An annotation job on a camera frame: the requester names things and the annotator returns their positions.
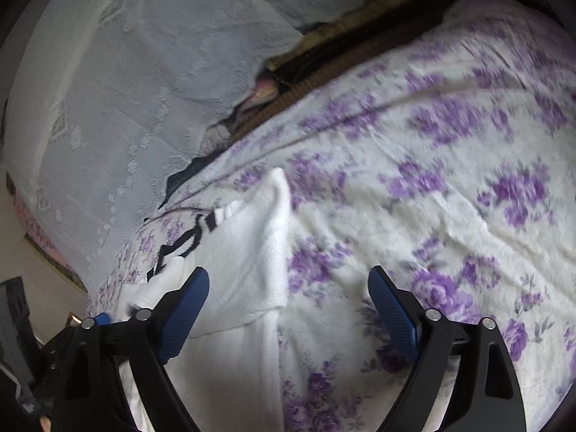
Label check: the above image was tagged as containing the white lace cover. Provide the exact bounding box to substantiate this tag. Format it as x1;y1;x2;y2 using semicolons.
0;0;374;298

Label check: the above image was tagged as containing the purple floral bed sheet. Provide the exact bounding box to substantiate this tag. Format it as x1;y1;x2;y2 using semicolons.
85;0;576;432

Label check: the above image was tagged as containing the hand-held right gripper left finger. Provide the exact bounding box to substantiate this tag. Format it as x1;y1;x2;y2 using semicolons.
53;266;210;432

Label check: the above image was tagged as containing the pink floral cloth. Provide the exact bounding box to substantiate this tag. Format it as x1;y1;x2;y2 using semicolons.
6;184;86;289

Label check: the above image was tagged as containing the white sweater with black trim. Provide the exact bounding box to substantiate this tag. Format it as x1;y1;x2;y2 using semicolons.
119;167;293;432

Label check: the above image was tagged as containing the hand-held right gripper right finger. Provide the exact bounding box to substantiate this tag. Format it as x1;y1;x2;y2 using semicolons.
367;265;526;432

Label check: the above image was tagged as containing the brown woven bed frame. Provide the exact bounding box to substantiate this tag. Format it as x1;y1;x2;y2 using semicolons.
225;0;455;145

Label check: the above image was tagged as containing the pink beige cloth bundle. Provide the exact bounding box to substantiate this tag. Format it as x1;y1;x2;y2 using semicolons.
243;78;277;109

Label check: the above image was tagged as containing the dark cloth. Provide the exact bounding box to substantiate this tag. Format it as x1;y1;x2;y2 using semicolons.
162;155;212;208

